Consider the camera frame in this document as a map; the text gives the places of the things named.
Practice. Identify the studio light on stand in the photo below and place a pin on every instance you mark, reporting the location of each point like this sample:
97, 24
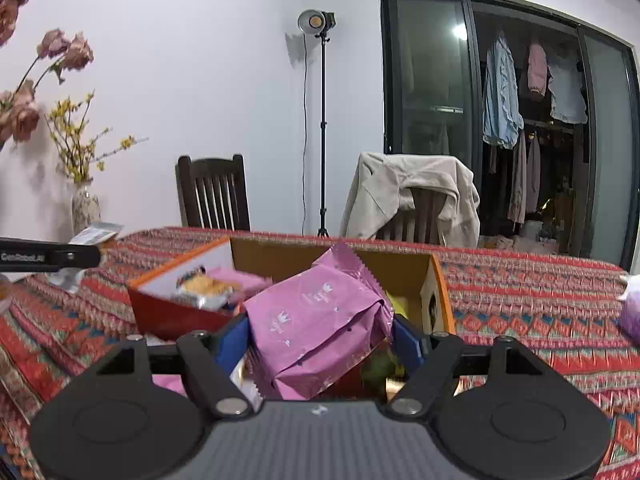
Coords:
322, 110

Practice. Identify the dark wooden chair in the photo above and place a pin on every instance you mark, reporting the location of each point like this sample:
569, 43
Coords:
212, 195
420, 215

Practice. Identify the pink snack packet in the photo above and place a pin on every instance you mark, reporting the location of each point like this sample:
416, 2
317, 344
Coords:
245, 280
315, 325
167, 385

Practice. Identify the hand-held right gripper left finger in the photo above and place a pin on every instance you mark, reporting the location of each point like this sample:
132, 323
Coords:
232, 340

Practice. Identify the grey hanging clothes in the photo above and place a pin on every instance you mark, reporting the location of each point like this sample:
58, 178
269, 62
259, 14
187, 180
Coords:
522, 180

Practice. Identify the white snack packet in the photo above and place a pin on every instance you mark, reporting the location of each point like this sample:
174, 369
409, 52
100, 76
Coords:
245, 385
97, 232

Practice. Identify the pale clothes pile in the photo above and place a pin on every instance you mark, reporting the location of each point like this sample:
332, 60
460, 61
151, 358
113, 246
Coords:
520, 244

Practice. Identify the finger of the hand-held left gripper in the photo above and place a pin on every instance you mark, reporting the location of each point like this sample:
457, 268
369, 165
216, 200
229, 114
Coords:
75, 256

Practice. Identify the purple tissue pack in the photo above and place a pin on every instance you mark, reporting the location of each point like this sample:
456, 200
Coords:
631, 310

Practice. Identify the yellow flower branches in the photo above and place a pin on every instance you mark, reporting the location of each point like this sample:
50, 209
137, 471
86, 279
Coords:
77, 150

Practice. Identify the beige jacket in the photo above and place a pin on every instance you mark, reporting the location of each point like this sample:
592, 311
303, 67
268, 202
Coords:
380, 195

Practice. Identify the yellow striped snack packet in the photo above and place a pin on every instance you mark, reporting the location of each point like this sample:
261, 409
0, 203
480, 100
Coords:
205, 287

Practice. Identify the light blue hanging shirt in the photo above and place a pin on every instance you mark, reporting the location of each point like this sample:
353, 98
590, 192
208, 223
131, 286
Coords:
500, 95

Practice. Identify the white hanging shirt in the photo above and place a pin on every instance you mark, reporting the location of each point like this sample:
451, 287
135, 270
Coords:
567, 90

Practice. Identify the floral ceramic vase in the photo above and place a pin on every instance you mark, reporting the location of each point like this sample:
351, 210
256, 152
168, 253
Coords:
86, 210

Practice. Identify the pink artificial flowers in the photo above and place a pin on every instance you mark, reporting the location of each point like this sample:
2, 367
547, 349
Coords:
65, 47

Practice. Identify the orange red cardboard box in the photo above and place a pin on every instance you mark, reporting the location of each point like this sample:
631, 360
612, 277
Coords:
180, 317

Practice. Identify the pink hanging garment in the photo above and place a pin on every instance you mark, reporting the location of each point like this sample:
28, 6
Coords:
537, 70

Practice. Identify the dark framed glass sliding door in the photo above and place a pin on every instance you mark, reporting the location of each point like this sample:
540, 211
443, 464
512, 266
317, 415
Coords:
430, 85

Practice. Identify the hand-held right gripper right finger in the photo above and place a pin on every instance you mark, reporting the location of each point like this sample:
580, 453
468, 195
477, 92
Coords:
407, 345

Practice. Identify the lime green snack pack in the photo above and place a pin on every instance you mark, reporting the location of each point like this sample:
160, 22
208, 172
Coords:
399, 306

